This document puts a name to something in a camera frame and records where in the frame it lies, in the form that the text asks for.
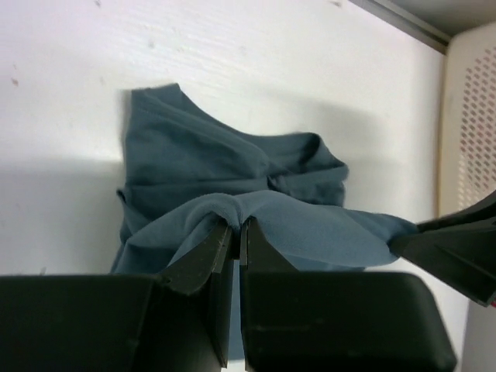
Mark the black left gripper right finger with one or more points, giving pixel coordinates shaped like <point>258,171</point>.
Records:
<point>262,292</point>

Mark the teal blue t shirt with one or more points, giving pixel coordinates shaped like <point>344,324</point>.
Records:
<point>186,171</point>

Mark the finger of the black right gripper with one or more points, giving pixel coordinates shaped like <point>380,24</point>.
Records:
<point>463,257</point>
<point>482,210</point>

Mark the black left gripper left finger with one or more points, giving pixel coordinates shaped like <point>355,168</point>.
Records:
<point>194,315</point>

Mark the cream plastic laundry basket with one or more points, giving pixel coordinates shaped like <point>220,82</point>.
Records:
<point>467,121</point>

